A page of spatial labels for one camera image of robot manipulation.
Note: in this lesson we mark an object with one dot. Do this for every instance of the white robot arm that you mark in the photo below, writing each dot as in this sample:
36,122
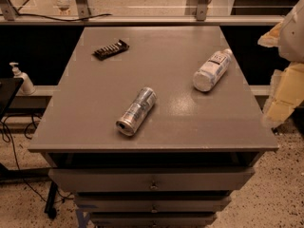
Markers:
287,85

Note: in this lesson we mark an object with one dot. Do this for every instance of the blue plastic bottle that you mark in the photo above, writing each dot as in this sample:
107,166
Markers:
206,77

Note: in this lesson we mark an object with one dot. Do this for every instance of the white pump dispenser bottle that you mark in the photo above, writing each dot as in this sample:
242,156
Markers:
27,87

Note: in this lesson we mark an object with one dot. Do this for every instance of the silver drink can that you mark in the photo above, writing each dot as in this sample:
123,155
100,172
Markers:
134,116

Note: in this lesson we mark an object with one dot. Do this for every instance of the grey drawer cabinet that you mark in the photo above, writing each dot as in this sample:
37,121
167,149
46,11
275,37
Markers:
184,129

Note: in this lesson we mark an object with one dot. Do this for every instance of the top grey drawer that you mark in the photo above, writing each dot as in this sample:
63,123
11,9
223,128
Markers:
151,179

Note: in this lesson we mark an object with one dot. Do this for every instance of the grey drawer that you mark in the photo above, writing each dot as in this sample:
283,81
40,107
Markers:
148,220
153,204
151,179

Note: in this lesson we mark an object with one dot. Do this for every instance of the middle grey drawer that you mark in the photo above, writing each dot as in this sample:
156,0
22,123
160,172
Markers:
153,204

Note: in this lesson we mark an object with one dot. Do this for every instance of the bottom grey drawer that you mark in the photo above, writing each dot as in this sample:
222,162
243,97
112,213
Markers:
148,220

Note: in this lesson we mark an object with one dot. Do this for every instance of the black side table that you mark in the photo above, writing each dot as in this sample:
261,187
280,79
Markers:
8,90

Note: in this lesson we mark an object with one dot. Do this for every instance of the metal railing frame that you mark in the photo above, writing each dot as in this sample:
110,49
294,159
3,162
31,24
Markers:
147,12

